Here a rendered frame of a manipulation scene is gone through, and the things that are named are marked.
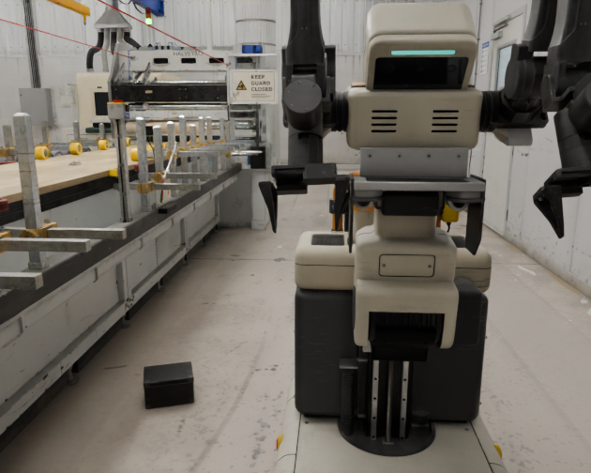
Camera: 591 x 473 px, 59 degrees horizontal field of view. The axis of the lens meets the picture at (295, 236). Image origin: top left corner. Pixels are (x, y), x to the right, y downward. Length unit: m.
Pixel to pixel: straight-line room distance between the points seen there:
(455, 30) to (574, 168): 0.37
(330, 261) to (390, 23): 0.64
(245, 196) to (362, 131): 4.49
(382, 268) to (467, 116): 0.37
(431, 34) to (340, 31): 10.69
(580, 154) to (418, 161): 0.34
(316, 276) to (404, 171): 0.47
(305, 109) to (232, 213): 4.87
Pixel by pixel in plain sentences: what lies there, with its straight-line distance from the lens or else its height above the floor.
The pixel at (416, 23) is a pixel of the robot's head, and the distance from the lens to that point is 1.11.
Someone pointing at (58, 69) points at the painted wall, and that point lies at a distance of 13.08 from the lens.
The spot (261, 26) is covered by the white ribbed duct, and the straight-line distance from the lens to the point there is 9.55.
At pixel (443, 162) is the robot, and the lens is 1.13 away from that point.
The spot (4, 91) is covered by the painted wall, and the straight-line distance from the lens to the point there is 13.69.
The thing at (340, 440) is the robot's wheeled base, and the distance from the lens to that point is 1.58.
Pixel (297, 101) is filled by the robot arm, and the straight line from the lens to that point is 0.80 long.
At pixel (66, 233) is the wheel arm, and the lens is 1.79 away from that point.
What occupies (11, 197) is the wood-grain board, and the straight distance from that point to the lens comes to 2.07.
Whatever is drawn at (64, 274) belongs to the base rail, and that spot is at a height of 0.66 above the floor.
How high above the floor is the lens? 1.17
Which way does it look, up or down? 13 degrees down
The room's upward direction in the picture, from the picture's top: straight up
